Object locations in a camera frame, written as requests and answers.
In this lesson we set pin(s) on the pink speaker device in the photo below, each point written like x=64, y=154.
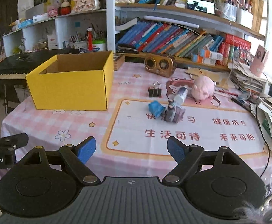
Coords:
x=259, y=61

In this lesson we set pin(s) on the stack of papers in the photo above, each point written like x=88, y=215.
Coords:
x=253, y=86

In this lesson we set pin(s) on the yellow cardboard box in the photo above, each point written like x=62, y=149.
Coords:
x=73, y=82

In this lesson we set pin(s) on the black pen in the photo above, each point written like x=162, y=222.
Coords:
x=242, y=103

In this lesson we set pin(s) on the lower orange medicine box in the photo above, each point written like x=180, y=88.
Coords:
x=198, y=59

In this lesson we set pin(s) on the brown retro radio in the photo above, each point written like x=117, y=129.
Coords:
x=161, y=65

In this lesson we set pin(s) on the pink plush pig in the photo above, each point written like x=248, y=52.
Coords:
x=202, y=88

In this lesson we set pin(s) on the black keyboard piano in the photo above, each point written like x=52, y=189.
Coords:
x=13, y=69

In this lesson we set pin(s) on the red pencil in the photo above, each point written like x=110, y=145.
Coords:
x=226, y=92

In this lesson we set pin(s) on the row of leaning books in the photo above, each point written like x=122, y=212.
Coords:
x=167, y=38

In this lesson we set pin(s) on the white blue spray bottle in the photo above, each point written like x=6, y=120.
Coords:
x=181, y=95

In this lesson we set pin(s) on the toy camcorder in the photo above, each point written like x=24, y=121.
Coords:
x=173, y=113

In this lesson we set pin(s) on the black binder clip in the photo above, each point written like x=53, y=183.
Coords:
x=155, y=90

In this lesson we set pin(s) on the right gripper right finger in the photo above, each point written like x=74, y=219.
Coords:
x=187, y=159

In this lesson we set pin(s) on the pink checked table mat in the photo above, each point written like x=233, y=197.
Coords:
x=130, y=141

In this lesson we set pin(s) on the green lid white jar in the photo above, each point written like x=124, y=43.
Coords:
x=99, y=45

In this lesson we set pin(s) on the white bookshelf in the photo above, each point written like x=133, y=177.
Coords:
x=113, y=16

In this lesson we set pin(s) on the red white bottle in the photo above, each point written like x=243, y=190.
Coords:
x=89, y=39

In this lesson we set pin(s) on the brown paper notebooks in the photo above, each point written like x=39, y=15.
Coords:
x=220, y=78

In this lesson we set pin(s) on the wooden chess box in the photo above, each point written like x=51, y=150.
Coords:
x=119, y=59

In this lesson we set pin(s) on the red thick dictionary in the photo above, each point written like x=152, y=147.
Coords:
x=237, y=42

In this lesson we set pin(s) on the orange white medicine box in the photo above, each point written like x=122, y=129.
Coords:
x=210, y=54

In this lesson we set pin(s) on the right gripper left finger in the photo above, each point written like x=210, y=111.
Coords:
x=75, y=159

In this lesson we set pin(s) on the blue bag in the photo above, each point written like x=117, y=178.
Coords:
x=156, y=109

